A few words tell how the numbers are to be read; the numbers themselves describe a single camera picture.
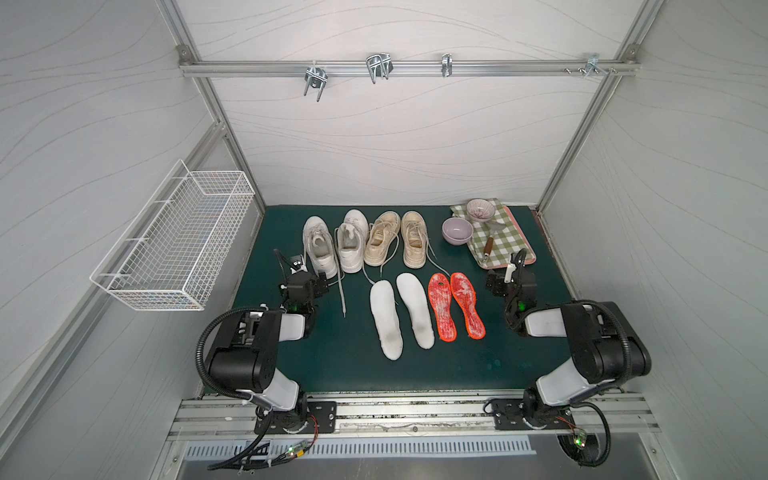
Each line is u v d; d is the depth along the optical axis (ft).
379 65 2.51
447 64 2.56
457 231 3.63
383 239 3.36
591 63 2.51
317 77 2.59
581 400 1.81
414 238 3.47
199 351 1.39
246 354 1.49
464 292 3.14
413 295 3.14
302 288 2.34
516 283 2.37
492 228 3.66
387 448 2.31
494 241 3.60
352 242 3.38
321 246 3.26
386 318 2.92
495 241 3.61
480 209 3.87
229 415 2.46
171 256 2.24
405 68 2.56
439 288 3.21
